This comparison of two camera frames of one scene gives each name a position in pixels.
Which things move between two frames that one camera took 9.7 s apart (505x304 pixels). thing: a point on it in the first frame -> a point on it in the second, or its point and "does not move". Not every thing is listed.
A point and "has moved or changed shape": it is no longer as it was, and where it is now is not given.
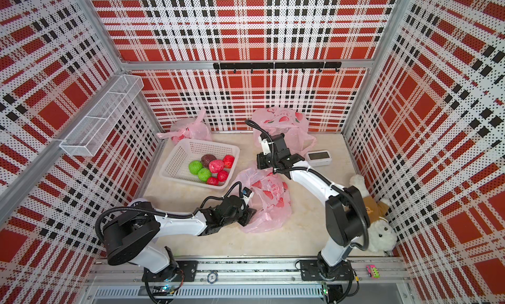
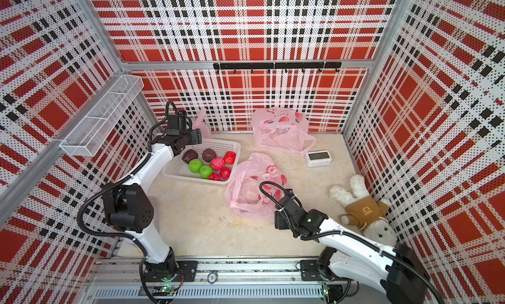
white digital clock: [319, 158] does not move
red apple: [212, 181] has moved or changed shape
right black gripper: [260, 158] -> [279, 222]
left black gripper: [247, 215] -> [196, 137]
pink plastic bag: [271, 199] has moved or changed shape
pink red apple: [216, 166] does not move
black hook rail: [279, 65] does not move
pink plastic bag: [292, 124] does not move
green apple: [194, 166] does not move
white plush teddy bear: [383, 235] does not move
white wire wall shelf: [91, 132] does not move
